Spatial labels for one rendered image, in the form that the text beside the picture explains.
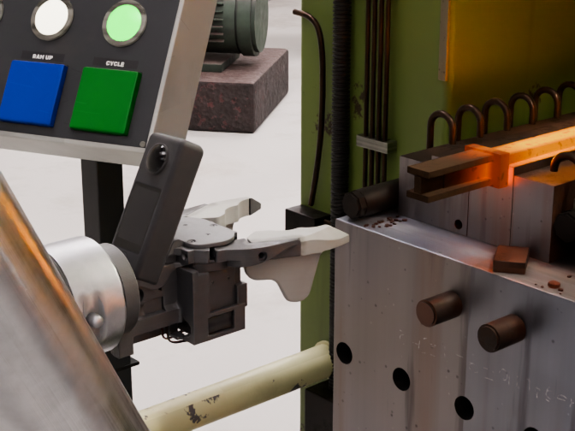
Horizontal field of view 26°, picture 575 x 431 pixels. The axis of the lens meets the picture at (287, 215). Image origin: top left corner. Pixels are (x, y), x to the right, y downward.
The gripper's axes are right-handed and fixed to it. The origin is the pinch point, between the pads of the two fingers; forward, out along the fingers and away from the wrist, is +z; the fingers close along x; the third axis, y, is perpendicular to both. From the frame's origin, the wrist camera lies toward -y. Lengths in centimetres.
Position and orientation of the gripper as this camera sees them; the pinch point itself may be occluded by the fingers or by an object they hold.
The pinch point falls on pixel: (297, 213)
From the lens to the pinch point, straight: 106.7
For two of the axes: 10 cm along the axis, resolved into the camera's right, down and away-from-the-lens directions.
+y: 0.0, 9.5, 3.1
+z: 7.6, -2.0, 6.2
